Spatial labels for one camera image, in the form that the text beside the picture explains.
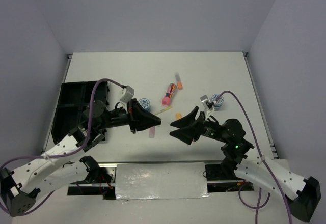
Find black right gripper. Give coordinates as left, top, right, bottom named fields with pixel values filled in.
left=169, top=105, right=228, bottom=144

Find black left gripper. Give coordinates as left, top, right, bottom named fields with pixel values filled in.
left=97, top=98, right=160, bottom=133

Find thin yellow pen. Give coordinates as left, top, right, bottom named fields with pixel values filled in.
left=154, top=106, right=172, bottom=115

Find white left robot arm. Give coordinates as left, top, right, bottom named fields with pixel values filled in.
left=1, top=99, right=161, bottom=217

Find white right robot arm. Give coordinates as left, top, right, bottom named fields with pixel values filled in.
left=170, top=107, right=321, bottom=222

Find purple highlighter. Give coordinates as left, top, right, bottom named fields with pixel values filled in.
left=149, top=127, right=155, bottom=138

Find yellow orange highlighter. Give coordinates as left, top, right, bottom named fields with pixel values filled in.
left=176, top=113, right=182, bottom=120

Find left blue round tape container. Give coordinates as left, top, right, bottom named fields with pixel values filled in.
left=138, top=98, right=151, bottom=112

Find blue round tape container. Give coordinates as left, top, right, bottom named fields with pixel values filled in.
left=211, top=94, right=224, bottom=111
left=138, top=98, right=151, bottom=112

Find pink marker tube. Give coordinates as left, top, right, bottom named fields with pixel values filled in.
left=161, top=83, right=177, bottom=106

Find right blue round tape container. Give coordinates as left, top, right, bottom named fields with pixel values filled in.
left=211, top=94, right=224, bottom=111

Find orange capped highlighter far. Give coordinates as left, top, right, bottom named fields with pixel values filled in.
left=175, top=72, right=183, bottom=90

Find black compartment organizer tray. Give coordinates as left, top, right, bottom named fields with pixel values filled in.
left=51, top=81, right=96, bottom=144

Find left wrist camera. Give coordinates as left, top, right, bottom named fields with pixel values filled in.
left=119, top=86, right=134, bottom=104

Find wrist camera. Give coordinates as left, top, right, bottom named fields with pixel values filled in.
left=119, top=86, right=134, bottom=104
left=200, top=95, right=215, bottom=119

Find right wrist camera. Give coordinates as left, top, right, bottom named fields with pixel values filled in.
left=200, top=95, right=215, bottom=119

